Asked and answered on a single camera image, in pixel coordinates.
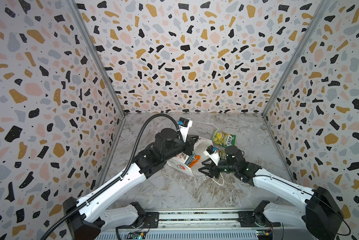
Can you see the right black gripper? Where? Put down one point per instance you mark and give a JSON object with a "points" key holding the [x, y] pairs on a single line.
{"points": [[215, 168]]}

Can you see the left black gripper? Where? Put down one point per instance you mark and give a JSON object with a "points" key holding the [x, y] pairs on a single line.
{"points": [[190, 143]]}

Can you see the white floral paper bag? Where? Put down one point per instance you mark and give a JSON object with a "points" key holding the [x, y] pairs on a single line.
{"points": [[178, 162]]}

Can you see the green lemon candy packet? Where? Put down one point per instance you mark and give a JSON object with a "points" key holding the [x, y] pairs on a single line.
{"points": [[223, 139]]}

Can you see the teal mint blossom candy packet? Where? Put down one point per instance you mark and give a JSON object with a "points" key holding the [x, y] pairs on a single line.
{"points": [[222, 154]]}

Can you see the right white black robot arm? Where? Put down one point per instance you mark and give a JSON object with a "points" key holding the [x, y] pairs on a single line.
{"points": [[314, 210]]}

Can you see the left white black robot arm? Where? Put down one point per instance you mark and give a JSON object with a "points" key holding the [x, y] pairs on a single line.
{"points": [[89, 215]]}

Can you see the orange snack packet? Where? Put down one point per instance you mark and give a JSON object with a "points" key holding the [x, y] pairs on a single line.
{"points": [[193, 159]]}

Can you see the right small circuit board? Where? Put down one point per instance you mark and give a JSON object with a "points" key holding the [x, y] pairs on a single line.
{"points": [[264, 235]]}

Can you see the small circuit board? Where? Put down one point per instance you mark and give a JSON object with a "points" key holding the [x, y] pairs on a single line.
{"points": [[264, 235], [136, 236]]}

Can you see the left small circuit board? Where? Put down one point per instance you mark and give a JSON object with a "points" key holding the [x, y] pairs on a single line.
{"points": [[136, 236]]}

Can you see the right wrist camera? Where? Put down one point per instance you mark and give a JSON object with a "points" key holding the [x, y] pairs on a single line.
{"points": [[212, 154]]}

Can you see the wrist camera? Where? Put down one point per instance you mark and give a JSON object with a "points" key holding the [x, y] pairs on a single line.
{"points": [[184, 126], [212, 154]]}

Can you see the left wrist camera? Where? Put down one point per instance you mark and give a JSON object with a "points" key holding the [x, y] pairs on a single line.
{"points": [[184, 126]]}

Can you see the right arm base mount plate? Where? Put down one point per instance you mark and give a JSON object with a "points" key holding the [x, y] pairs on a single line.
{"points": [[254, 219]]}

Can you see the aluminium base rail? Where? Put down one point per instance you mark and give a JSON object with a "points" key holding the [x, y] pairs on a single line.
{"points": [[209, 224]]}

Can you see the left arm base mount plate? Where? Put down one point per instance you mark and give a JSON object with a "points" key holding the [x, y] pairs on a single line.
{"points": [[149, 221]]}

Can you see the left corner aluminium post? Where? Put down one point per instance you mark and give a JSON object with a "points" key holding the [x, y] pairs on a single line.
{"points": [[93, 52]]}

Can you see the corner aluminium post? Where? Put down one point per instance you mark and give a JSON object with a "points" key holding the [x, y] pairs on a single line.
{"points": [[93, 52], [318, 15]]}

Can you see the right corner aluminium post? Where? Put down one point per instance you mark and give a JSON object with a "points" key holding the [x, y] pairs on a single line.
{"points": [[318, 15]]}

